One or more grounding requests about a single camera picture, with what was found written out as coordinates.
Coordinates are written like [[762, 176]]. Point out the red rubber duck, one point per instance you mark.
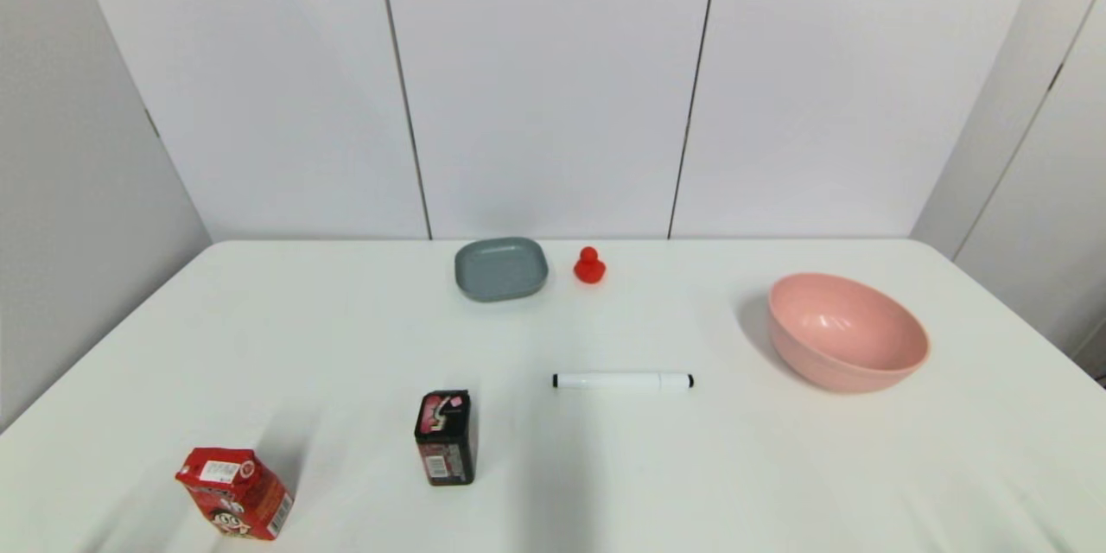
[[589, 268]]

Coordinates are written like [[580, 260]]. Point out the dark small tin box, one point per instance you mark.
[[445, 441]]

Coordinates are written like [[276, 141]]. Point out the grey square plate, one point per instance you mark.
[[501, 269]]

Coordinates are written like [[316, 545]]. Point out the white marker pen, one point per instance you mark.
[[618, 380]]

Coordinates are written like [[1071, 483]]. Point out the red milk carton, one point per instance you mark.
[[235, 494]]

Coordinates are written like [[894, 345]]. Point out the pink bowl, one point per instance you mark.
[[842, 333]]

